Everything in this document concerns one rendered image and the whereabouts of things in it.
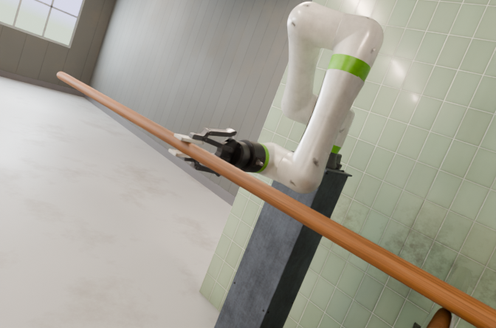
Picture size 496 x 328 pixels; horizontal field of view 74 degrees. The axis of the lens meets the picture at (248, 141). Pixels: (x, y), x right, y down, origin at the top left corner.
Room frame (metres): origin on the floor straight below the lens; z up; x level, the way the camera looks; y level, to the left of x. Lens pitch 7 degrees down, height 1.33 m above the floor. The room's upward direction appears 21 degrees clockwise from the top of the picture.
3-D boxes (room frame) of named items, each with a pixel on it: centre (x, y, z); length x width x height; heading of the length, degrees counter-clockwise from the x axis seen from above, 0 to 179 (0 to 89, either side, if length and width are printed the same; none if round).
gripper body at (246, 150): (0.89, 0.03, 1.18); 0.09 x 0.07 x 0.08; 142
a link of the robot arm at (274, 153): (1.02, -0.08, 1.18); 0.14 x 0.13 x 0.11; 142
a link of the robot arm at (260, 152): (0.94, -0.02, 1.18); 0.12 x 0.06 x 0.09; 52
